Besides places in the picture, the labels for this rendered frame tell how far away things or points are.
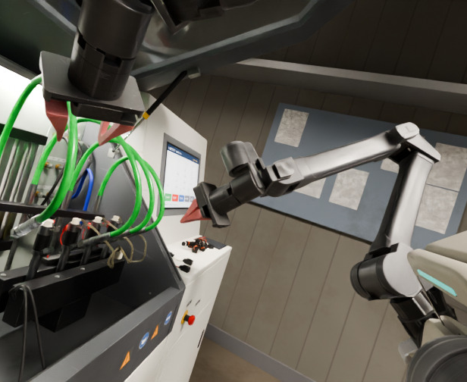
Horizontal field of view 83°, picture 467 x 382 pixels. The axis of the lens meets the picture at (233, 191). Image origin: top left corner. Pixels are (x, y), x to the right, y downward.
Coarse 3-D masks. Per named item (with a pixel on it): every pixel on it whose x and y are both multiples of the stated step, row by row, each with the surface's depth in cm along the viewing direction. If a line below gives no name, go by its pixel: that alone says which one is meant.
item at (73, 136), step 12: (36, 84) 58; (24, 96) 60; (12, 120) 63; (72, 120) 45; (72, 132) 44; (0, 144) 63; (72, 144) 43; (0, 156) 64; (72, 156) 43; (72, 168) 43; (60, 192) 42; (60, 204) 44; (48, 216) 44
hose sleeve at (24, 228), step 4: (36, 216) 45; (28, 220) 47; (32, 220) 45; (20, 224) 48; (24, 224) 47; (28, 224) 46; (32, 224) 46; (36, 224) 46; (40, 224) 46; (16, 228) 49; (20, 228) 47; (24, 228) 47; (28, 228) 47; (32, 228) 47; (16, 232) 48; (20, 232) 48; (24, 232) 48; (28, 232) 49
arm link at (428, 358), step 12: (444, 336) 19; (456, 336) 18; (420, 348) 19; (432, 348) 18; (444, 348) 17; (456, 348) 17; (420, 360) 18; (432, 360) 17; (444, 360) 16; (408, 372) 19; (420, 372) 17; (432, 372) 16
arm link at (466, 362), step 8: (448, 360) 16; (456, 360) 16; (464, 360) 16; (440, 368) 16; (448, 368) 16; (456, 368) 15; (464, 368) 15; (432, 376) 16; (440, 376) 16; (448, 376) 15; (456, 376) 15; (464, 376) 14
